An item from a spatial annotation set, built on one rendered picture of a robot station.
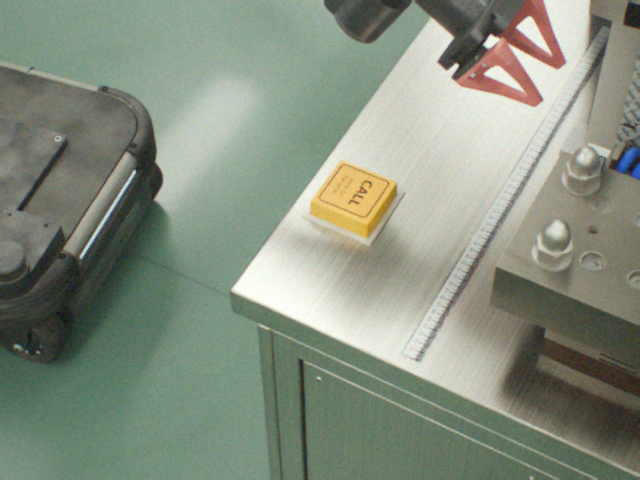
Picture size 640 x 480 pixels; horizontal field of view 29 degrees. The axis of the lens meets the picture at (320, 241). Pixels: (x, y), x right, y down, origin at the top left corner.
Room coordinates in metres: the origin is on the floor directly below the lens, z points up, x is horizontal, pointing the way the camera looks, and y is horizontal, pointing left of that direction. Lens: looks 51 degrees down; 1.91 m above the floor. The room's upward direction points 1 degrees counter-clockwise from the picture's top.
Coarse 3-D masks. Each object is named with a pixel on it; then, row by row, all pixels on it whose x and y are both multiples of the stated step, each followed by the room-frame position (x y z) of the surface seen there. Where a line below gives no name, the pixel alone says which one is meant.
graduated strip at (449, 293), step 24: (600, 48) 1.09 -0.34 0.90; (576, 72) 1.05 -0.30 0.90; (576, 96) 1.01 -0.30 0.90; (552, 120) 0.97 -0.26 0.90; (528, 144) 0.94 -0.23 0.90; (528, 168) 0.90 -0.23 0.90; (504, 192) 0.87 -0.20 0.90; (504, 216) 0.83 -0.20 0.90; (480, 240) 0.80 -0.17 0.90; (456, 264) 0.77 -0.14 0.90; (456, 288) 0.74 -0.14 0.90; (432, 312) 0.71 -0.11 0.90; (432, 336) 0.68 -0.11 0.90
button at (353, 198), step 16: (336, 176) 0.87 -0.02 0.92; (352, 176) 0.87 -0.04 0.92; (368, 176) 0.87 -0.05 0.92; (320, 192) 0.85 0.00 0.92; (336, 192) 0.85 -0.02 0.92; (352, 192) 0.85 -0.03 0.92; (368, 192) 0.85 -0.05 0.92; (384, 192) 0.85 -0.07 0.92; (320, 208) 0.83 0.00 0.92; (336, 208) 0.83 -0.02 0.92; (352, 208) 0.83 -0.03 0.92; (368, 208) 0.83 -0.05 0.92; (384, 208) 0.84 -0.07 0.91; (336, 224) 0.82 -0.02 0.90; (352, 224) 0.81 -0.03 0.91; (368, 224) 0.81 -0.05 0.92
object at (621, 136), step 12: (636, 72) 0.82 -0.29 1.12; (636, 84) 0.82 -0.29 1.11; (636, 96) 0.81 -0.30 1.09; (624, 108) 0.82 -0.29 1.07; (636, 108) 0.81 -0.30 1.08; (624, 120) 0.82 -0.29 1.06; (636, 120) 0.81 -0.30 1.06; (624, 132) 0.82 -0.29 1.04; (636, 132) 0.81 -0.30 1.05; (636, 144) 0.81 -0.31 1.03
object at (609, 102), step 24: (600, 0) 0.91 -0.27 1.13; (624, 0) 0.90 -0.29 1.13; (624, 24) 0.90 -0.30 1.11; (624, 48) 0.90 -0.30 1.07; (600, 72) 0.91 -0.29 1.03; (624, 72) 0.90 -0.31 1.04; (600, 96) 0.91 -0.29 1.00; (624, 96) 0.90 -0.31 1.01; (600, 120) 0.91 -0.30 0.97; (576, 144) 0.92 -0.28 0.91; (600, 144) 0.90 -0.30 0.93
